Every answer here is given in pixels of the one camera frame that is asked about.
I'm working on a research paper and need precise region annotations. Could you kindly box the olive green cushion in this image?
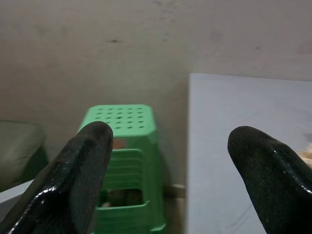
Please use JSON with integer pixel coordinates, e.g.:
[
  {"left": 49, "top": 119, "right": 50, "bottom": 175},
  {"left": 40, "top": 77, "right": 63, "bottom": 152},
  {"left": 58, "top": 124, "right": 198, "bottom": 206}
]
[{"left": 0, "top": 120, "right": 49, "bottom": 193}]

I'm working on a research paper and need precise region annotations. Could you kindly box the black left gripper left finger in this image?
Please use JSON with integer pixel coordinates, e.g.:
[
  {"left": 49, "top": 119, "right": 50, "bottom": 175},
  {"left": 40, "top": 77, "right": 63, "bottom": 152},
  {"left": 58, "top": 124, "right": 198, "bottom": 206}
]
[{"left": 0, "top": 121, "right": 114, "bottom": 234}]

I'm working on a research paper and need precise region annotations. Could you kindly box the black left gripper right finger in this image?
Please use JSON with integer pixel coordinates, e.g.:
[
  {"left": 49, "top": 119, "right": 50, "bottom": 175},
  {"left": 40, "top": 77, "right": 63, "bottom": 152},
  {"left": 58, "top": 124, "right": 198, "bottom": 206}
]
[{"left": 227, "top": 125, "right": 312, "bottom": 234}]

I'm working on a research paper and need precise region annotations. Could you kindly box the green plastic stool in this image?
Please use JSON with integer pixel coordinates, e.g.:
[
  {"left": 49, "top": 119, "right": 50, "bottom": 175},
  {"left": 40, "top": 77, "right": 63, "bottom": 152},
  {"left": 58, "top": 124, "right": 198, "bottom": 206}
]
[{"left": 78, "top": 104, "right": 167, "bottom": 234}]

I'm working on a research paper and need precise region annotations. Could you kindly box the white bed mattress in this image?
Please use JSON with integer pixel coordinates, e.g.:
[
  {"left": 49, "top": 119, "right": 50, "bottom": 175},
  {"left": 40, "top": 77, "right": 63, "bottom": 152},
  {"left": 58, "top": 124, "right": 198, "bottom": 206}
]
[{"left": 185, "top": 73, "right": 312, "bottom": 234}]

